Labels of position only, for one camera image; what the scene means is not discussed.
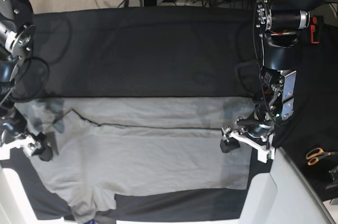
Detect black table cloth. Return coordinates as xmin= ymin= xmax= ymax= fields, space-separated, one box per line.
xmin=0 ymin=7 xmax=338 ymax=222

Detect orange handled scissors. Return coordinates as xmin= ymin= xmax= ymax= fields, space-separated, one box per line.
xmin=305 ymin=147 xmax=337 ymax=166

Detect white plastic container left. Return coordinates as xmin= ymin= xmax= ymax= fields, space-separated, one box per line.
xmin=1 ymin=167 xmax=37 ymax=224

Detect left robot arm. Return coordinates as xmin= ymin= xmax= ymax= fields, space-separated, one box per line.
xmin=220 ymin=0 xmax=325 ymax=163

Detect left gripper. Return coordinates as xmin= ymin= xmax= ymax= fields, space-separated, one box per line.
xmin=220 ymin=117 xmax=275 ymax=163

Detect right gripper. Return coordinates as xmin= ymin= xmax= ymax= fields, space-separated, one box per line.
xmin=1 ymin=118 xmax=59 ymax=161

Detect white plastic container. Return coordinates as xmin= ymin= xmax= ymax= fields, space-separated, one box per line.
xmin=1 ymin=167 xmax=37 ymax=224
xmin=239 ymin=148 xmax=335 ymax=223

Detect grey T-shirt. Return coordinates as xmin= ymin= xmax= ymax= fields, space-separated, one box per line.
xmin=17 ymin=97 xmax=255 ymax=222

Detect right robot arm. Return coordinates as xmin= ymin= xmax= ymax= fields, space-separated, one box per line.
xmin=1 ymin=0 xmax=53 ymax=162

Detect white plastic container right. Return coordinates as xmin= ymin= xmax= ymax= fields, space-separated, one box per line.
xmin=239 ymin=148 xmax=335 ymax=223

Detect red and black clamp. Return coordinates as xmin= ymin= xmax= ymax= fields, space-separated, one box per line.
xmin=310 ymin=15 xmax=324 ymax=44

